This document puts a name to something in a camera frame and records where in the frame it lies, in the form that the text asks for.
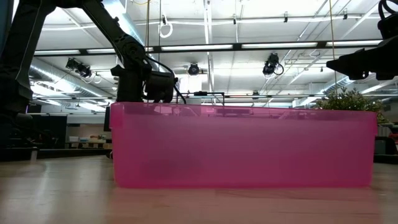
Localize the white hanging cable loop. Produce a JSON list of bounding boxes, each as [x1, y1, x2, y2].
[[158, 14, 174, 39]]

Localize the small potted green plant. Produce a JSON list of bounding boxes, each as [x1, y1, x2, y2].
[[313, 86, 390, 125]]

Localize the overhead LED light bar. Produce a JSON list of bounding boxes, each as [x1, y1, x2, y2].
[[33, 39, 384, 57]]

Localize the black rectangular stand frame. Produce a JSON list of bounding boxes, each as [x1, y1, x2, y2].
[[175, 90, 226, 106]]

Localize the pink translucent plastic bin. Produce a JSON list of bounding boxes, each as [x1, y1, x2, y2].
[[109, 101, 379, 189]]

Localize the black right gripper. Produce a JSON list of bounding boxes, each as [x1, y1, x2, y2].
[[325, 36, 398, 80]]

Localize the black ceiling spotlight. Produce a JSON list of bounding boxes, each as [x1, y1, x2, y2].
[[262, 52, 285, 77], [187, 62, 201, 77], [65, 57, 93, 78]]

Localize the thin hanging cord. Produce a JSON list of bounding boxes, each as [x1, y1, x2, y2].
[[328, 0, 338, 94]]

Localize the black cabinet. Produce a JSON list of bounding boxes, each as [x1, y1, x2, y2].
[[26, 114, 68, 149]]

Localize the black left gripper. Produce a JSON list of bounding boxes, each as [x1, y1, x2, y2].
[[110, 63, 146, 103]]

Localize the black left camera cable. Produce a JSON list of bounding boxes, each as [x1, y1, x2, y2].
[[143, 54, 187, 105]]

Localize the small black monitor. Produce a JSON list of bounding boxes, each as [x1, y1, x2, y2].
[[103, 105, 112, 132]]

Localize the low wooden bench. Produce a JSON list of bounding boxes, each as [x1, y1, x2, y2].
[[67, 133, 113, 149]]

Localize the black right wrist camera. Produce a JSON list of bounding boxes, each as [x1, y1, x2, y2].
[[377, 0, 398, 40]]

